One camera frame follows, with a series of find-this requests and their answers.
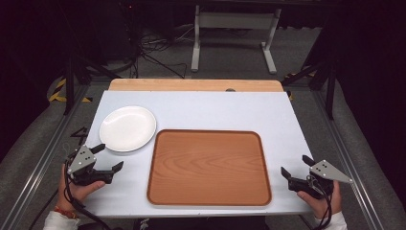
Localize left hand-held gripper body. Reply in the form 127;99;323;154
65;145;114;187

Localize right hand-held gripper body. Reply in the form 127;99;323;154
287;159;354;200

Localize white plate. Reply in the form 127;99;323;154
99;105;158;153

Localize wooden tray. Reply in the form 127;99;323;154
146;128;273;207

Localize person's left hand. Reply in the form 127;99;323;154
56;164;106;213

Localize person's right hand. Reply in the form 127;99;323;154
296;180;343;220

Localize black tripod stand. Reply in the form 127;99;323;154
62;47;123;117
281;54;338;121

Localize white table board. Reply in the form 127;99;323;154
78;90;317;219

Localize wooden table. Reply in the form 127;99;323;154
108;78;285;93

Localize grey metal stand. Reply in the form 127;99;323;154
191;4;283;75

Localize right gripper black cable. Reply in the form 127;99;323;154
306;174;335;230

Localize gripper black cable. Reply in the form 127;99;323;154
62;158;113;230
306;174;335;230

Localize aluminium frame rail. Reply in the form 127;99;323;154
0;83;92;230
311;89;384;230

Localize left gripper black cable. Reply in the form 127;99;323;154
62;158;113;230

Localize red bracelet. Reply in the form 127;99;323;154
53;206;79;220

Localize black floor cables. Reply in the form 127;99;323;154
127;25;199;80

